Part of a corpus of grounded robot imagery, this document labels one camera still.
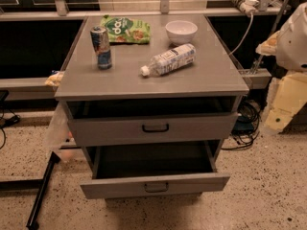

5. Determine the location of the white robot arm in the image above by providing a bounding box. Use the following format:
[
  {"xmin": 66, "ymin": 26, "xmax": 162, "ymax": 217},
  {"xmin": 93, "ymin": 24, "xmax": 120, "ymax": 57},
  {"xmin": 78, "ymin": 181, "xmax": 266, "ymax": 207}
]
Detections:
[{"xmin": 256, "ymin": 3, "xmax": 307, "ymax": 132}]

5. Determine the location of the white bowl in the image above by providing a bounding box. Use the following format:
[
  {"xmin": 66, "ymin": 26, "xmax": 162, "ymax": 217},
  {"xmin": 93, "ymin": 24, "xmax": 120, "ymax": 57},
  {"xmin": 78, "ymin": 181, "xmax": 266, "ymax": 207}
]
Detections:
[{"xmin": 165, "ymin": 20, "xmax": 198, "ymax": 45}]

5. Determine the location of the white power strip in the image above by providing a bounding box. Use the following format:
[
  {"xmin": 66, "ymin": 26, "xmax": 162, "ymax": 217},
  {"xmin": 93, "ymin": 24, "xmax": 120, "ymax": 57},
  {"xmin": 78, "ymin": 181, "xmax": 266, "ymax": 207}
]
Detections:
[{"xmin": 230, "ymin": 0, "xmax": 258, "ymax": 17}]

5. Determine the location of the blue energy drink can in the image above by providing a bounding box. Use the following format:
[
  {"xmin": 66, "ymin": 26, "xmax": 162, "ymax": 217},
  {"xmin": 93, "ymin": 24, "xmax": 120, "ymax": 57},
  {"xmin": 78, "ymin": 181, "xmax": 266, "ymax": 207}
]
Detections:
[{"xmin": 90, "ymin": 26, "xmax": 112, "ymax": 70}]

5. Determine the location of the green snack bag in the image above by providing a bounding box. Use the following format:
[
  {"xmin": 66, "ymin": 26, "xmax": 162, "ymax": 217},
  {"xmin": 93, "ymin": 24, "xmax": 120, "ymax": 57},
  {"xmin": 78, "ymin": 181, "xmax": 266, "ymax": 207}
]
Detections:
[{"xmin": 101, "ymin": 15, "xmax": 151, "ymax": 44}]

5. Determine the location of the clear plastic water bottle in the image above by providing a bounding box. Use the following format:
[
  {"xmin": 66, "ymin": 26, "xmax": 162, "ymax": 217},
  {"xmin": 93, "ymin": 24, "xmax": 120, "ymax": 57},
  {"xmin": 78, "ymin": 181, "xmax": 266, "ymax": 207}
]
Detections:
[{"xmin": 140, "ymin": 43, "xmax": 196, "ymax": 77}]

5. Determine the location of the grey drawer cabinet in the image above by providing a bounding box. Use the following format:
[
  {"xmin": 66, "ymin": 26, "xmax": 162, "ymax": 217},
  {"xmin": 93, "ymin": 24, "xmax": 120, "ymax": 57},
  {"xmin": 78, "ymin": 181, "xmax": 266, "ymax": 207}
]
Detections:
[{"xmin": 54, "ymin": 13, "xmax": 250, "ymax": 200}]

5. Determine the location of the clear plastic bag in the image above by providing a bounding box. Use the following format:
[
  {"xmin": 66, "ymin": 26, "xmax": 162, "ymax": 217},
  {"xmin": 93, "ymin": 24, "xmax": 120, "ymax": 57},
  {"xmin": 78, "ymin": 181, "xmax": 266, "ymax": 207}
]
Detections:
[{"xmin": 43, "ymin": 103, "xmax": 75, "ymax": 161}]

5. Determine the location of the black cable bundle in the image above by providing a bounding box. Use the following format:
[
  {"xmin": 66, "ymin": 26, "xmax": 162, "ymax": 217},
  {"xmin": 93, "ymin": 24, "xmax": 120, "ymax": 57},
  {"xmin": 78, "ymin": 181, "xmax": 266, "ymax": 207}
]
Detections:
[{"xmin": 221, "ymin": 99, "xmax": 263, "ymax": 151}]

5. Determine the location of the black metal floor bar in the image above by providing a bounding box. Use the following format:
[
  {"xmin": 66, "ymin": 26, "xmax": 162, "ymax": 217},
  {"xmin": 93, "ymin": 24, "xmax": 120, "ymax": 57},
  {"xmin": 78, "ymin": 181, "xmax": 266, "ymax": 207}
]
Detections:
[{"xmin": 26, "ymin": 152, "xmax": 60, "ymax": 230}]

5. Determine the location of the white power cable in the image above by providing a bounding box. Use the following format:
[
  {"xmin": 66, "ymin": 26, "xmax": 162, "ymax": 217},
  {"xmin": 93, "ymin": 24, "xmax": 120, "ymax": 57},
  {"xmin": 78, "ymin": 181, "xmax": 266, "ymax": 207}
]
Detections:
[{"xmin": 227, "ymin": 12, "xmax": 255, "ymax": 57}]

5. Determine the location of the grey top drawer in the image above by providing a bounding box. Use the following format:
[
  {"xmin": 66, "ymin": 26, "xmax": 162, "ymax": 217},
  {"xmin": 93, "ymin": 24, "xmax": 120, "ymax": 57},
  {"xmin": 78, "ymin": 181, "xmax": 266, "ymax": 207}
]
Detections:
[{"xmin": 68, "ymin": 97, "xmax": 238, "ymax": 147}]

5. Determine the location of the grey drawer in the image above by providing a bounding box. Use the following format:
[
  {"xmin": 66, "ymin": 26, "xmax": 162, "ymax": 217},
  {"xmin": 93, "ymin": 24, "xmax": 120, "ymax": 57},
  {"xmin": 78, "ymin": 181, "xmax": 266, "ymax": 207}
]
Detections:
[
  {"xmin": 68, "ymin": 97, "xmax": 238, "ymax": 147},
  {"xmin": 81, "ymin": 141, "xmax": 229, "ymax": 199}
]

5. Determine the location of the black cable at left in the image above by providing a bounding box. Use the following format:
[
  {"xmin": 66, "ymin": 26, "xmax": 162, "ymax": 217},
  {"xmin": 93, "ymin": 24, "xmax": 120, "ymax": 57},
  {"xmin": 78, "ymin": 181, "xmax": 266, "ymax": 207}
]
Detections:
[{"xmin": 0, "ymin": 90, "xmax": 21, "ymax": 150}]

